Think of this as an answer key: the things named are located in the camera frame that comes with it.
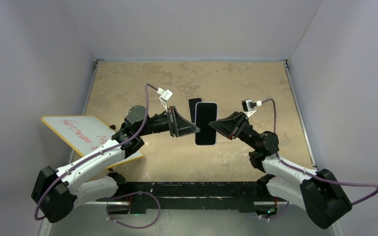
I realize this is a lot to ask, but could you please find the purple smartphone with black screen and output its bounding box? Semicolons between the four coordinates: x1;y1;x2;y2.
188;97;202;123

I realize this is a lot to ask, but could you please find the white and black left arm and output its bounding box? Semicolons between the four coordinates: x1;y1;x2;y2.
31;105;200;223

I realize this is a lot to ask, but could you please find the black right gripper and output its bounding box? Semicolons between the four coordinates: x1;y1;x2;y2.
207;112;259;150

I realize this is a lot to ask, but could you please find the aluminium frame rail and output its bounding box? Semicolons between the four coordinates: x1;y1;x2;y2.
47;182;333;209

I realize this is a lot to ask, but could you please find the black phone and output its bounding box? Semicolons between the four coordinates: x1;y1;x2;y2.
194;102;217;146

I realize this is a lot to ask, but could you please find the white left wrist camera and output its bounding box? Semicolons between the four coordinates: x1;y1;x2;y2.
157;88;174;111

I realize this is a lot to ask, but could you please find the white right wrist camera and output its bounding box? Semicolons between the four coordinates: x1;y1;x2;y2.
242;99;262;118

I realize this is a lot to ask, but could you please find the white board with yellow edge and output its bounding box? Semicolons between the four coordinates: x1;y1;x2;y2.
41;116;144;171

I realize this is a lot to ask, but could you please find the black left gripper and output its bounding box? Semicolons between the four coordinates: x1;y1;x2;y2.
138;107;199;138

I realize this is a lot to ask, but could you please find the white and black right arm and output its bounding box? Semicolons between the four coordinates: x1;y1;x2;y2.
209;112;352;229

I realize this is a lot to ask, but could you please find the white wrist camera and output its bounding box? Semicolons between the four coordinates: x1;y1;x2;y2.
157;88;174;111
242;99;262;118

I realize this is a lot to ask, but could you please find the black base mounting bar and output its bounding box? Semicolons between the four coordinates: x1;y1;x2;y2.
95;181;289;216

